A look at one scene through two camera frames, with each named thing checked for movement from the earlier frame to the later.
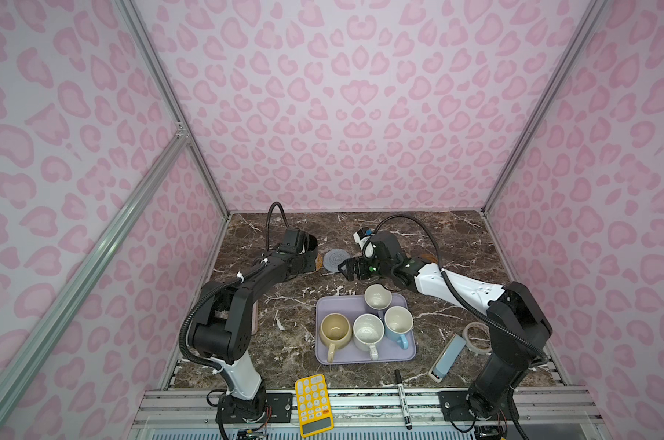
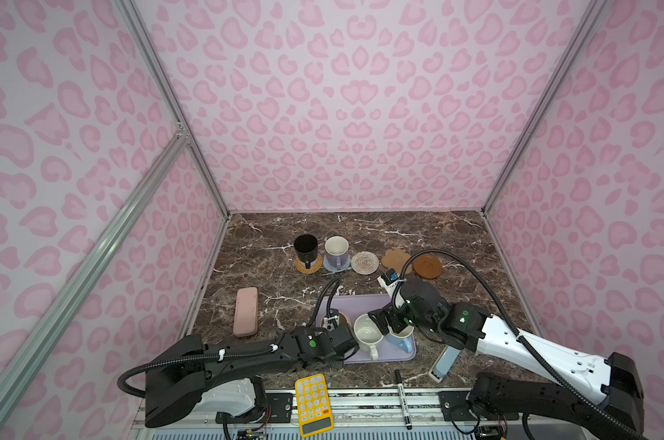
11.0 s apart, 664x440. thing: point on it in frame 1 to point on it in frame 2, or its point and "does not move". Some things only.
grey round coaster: x=333 y=258 does not move
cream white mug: x=368 y=329 does not move
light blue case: x=446 y=358 does not move
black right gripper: x=359 y=261 to x=390 y=313
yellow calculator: x=313 y=405 does not move
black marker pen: x=403 y=399 does not move
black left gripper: x=311 y=264 to x=340 y=363
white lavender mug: x=377 y=297 to x=337 y=251
